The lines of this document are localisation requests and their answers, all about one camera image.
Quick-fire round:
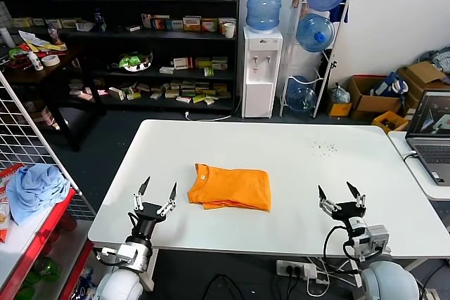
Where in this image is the white red medicine box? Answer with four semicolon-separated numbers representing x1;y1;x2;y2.
172;56;193;70

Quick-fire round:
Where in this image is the steel bowl with green packets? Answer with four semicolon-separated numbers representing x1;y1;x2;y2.
111;50;154;73

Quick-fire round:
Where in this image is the green snack bag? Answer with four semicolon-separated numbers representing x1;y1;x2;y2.
7;46;29;60

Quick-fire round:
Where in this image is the open cardboard box red rim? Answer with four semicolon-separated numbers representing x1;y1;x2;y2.
347;74;404;120

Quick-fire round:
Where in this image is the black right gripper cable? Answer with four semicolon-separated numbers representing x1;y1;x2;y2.
323;226;361;273

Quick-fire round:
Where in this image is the black floor cable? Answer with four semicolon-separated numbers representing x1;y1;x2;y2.
202;273;247;300

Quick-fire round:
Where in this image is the black shelving unit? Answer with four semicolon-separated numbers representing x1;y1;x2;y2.
0;0;242;115

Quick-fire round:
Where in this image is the white water dispenser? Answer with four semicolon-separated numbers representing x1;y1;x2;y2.
241;25;284;119

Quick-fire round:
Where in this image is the orange t-shirt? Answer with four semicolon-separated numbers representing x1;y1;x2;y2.
186;162;272;214

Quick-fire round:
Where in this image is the blue white bag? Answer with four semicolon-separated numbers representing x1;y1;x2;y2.
373;71;409;99

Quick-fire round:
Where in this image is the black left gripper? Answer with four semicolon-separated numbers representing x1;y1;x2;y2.
131;176;179;241

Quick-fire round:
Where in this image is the small white bottle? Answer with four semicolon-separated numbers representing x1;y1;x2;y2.
27;51;44;72

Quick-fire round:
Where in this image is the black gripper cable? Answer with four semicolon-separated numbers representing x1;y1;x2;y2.
323;226;361;273
127;211;140;234

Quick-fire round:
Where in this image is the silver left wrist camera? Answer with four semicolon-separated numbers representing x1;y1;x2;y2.
96;243;139;266

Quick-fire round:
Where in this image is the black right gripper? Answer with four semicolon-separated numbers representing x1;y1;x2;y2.
317;181;368;233

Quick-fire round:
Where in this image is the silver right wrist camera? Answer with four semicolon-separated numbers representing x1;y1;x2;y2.
352;224;390;254

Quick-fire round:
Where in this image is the dark wooden table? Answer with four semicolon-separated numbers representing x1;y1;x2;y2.
0;45;106;153

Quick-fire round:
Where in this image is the clear plastic bag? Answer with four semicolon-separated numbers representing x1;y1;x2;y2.
328;82;352;104

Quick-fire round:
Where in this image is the yellow plastic bin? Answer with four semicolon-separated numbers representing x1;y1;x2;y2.
371;110;409;132

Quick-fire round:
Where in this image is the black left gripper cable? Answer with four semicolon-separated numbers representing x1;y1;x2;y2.
127;211;140;234

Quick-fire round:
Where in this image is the small yellow box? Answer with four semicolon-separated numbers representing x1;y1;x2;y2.
327;101;352;117

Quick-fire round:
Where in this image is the white floor cable with plug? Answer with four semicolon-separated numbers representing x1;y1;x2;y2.
184;96;243;122

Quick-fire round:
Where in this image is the colourful paper pile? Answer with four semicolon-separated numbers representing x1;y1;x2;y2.
17;29;68;57

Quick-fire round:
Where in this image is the blue plastic bottle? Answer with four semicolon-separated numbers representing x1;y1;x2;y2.
91;7;106;33

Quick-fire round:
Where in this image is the light blue cloth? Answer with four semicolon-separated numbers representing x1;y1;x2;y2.
6;164;71;226

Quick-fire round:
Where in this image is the blue white package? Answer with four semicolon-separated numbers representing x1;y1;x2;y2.
70;266;103;300

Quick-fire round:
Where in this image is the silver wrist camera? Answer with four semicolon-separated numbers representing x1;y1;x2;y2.
352;224;390;254
96;243;139;266

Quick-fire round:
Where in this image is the white orange medicine box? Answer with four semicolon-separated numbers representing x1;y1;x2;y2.
217;18;236;34

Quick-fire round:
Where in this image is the white box red picture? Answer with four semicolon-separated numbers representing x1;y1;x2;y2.
150;15;169;30

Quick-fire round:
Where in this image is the large white table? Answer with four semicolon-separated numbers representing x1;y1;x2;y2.
86;119;450;292

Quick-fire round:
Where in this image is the small white side table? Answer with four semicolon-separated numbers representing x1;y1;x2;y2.
386;130;450;201

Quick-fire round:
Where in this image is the white green medicine box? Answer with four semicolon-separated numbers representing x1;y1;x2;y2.
211;56;229;71

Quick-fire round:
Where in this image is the green plastic bottle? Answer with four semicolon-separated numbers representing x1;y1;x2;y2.
22;257;60;290

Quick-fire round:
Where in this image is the pile of grey clothes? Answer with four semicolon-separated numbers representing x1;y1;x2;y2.
416;46;450;76

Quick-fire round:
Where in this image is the plain brown cardboard box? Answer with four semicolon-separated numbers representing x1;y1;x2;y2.
397;60;450;111

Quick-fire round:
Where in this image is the red white snack package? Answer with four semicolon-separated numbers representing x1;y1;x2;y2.
0;163;25;188

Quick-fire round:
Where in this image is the grey laptop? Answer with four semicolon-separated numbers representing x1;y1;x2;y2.
404;89;450;187

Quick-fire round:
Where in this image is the yellow white medicine box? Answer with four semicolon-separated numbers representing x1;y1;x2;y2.
182;15;202;32

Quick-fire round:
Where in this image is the white jug rack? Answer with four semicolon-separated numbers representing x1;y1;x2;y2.
278;0;352;118

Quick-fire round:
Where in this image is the white wire grid panel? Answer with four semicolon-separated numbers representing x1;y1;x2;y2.
0;71;84;197

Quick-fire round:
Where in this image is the red white cart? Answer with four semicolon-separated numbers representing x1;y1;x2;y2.
0;162;96;300

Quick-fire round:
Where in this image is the white power strip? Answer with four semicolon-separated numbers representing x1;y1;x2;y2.
276;259;317;278

